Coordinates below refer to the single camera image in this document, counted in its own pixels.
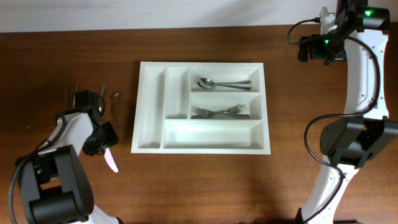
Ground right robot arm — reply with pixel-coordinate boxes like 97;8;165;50
295;0;397;223

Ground right black cable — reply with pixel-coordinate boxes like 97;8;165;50
286;17;382;224

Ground steel fork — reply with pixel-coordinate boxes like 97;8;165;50
191;108;250;119
215;104;248;114

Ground left metal chopstick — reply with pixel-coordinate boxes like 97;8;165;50
64;81;68;110

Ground steel tablespoon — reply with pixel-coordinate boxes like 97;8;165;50
198;77;252;91
194;76;252;88

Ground small steel teaspoon sideways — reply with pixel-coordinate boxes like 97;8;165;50
111;92;120;129

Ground pink plastic knife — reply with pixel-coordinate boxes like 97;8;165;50
104;147;119;173

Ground white plastic cutlery tray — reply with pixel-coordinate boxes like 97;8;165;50
131;62;271;155

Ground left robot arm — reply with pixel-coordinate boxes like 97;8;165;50
8;90;122;224

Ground small steel teaspoon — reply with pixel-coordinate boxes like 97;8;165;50
99;84;106;115

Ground right metal chopstick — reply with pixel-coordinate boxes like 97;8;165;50
72;80;78;108

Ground metal chopstick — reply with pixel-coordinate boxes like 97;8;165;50
64;81;68;110
72;80;78;108

